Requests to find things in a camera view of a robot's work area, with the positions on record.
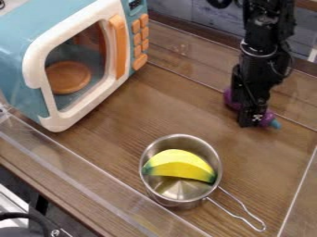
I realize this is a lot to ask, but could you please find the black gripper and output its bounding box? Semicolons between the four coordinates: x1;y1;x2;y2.
230;50;293;128

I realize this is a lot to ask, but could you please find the purple toy eggplant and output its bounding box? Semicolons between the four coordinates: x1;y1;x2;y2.
223;88;280;129

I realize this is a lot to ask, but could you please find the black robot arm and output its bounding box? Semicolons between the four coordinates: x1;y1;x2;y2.
226;0;295;128

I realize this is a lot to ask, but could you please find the yellow green toy banana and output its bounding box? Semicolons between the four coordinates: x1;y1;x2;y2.
141;149;216;184

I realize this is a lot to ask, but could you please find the orange microwave turntable plate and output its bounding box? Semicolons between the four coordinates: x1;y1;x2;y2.
45;61;92;94

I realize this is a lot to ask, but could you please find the clear acrylic barrier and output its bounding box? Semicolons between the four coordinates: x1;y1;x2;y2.
0;105;210;237

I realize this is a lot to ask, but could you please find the blue toy microwave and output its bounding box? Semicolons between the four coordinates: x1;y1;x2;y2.
0;0;149;132

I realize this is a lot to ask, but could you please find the silver pot with wire handle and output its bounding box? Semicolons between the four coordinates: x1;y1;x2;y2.
139;133;266;232

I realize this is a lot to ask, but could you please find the black cable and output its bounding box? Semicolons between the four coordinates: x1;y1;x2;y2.
0;211;53;237

